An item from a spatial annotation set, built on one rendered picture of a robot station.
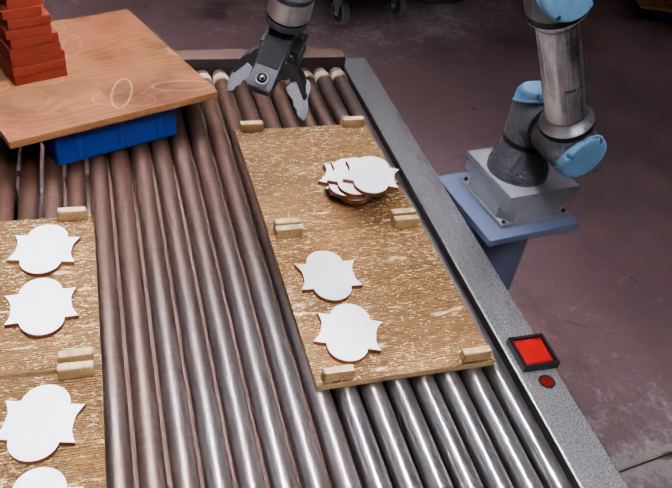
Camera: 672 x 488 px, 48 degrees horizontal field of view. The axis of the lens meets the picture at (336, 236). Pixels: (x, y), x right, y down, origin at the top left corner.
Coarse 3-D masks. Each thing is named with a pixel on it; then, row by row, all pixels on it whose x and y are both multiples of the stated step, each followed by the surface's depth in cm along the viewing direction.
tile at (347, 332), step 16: (352, 304) 148; (320, 320) 144; (336, 320) 144; (352, 320) 144; (368, 320) 145; (320, 336) 140; (336, 336) 141; (352, 336) 141; (368, 336) 142; (336, 352) 138; (352, 352) 138
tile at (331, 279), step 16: (320, 256) 157; (336, 256) 158; (304, 272) 153; (320, 272) 153; (336, 272) 154; (352, 272) 155; (304, 288) 149; (320, 288) 150; (336, 288) 150; (352, 288) 152
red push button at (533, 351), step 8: (520, 344) 147; (528, 344) 148; (536, 344) 148; (520, 352) 146; (528, 352) 146; (536, 352) 146; (544, 352) 146; (528, 360) 144; (536, 360) 145; (544, 360) 145; (552, 360) 145
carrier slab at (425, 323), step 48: (288, 240) 161; (336, 240) 163; (384, 240) 165; (288, 288) 150; (384, 288) 154; (432, 288) 155; (384, 336) 144; (432, 336) 145; (480, 336) 147; (336, 384) 134
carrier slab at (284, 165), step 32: (288, 128) 195; (320, 128) 197; (352, 128) 199; (256, 160) 182; (288, 160) 184; (320, 160) 186; (384, 160) 189; (256, 192) 173; (288, 192) 174; (320, 192) 176; (320, 224) 167; (352, 224) 168; (384, 224) 170
